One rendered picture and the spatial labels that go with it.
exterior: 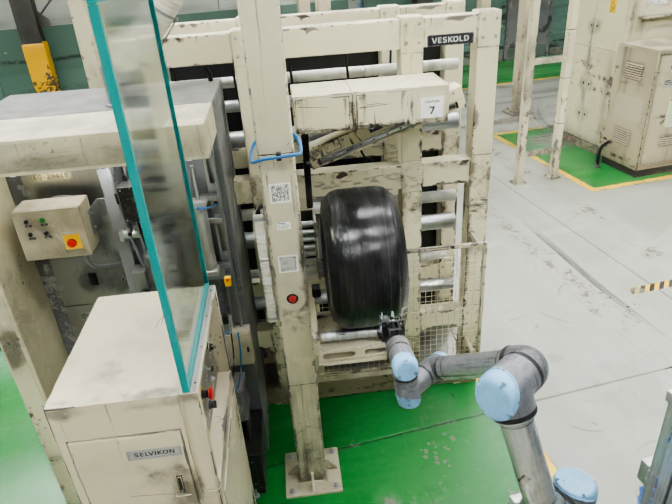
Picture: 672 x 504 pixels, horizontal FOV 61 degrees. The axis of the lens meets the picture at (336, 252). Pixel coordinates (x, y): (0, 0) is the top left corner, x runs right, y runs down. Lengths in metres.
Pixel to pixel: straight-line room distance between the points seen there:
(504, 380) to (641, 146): 5.20
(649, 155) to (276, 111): 5.10
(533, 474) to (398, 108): 1.38
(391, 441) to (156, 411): 1.72
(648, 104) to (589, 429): 3.82
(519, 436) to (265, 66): 1.32
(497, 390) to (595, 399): 2.09
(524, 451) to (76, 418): 1.16
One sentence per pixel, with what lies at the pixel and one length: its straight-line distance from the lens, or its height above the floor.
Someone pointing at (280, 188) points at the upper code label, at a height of 1.53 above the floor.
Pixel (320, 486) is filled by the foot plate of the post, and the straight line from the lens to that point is 2.94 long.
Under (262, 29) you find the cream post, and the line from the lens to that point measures 1.93.
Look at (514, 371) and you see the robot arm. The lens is 1.50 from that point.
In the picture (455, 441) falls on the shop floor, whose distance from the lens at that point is 3.15.
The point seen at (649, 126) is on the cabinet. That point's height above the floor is 0.53.
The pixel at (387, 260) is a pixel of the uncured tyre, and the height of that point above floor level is 1.29.
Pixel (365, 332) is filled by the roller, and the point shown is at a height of 0.91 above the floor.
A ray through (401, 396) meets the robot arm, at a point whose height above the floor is 1.06.
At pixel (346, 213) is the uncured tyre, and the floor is 1.42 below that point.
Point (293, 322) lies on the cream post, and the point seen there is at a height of 0.95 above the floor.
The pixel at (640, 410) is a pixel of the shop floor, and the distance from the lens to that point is 3.55.
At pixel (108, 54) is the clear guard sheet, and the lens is 1.24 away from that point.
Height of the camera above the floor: 2.28
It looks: 28 degrees down
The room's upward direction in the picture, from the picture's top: 4 degrees counter-clockwise
